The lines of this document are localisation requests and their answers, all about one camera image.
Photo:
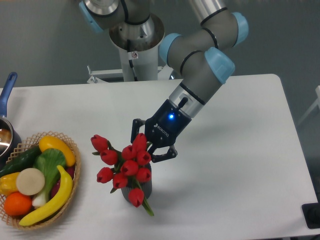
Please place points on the beige round slice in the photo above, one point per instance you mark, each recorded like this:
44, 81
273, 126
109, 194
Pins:
30, 181

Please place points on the green cucumber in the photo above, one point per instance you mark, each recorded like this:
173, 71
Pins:
23, 161

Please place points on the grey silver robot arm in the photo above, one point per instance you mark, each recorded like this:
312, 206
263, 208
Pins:
199, 58

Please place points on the black device at edge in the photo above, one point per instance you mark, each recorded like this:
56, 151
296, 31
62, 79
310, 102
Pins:
311, 212

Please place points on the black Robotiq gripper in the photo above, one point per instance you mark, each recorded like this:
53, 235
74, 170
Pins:
161, 130

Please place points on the yellow banana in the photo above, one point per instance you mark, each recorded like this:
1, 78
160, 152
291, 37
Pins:
53, 205

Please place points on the woven wicker basket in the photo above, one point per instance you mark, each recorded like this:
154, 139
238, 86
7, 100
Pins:
30, 142

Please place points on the orange fruit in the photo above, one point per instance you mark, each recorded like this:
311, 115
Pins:
17, 204

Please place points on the dark red vegetable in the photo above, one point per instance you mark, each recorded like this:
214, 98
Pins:
55, 188

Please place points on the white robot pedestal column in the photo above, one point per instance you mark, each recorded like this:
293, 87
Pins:
138, 41

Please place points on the dark grey ribbed vase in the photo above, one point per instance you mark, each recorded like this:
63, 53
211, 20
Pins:
144, 178

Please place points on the red tulip bouquet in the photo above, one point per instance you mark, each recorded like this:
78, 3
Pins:
123, 164

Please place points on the white metal base frame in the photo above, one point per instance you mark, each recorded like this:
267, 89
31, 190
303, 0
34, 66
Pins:
107, 73

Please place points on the green bok choy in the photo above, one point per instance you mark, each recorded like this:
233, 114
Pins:
47, 163

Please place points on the blue handled saucepan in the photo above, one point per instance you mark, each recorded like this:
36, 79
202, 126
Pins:
9, 138

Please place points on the white furniture part right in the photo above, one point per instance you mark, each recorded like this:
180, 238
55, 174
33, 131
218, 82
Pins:
312, 110

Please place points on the yellow bell pepper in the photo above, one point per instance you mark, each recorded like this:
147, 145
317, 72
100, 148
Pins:
8, 184

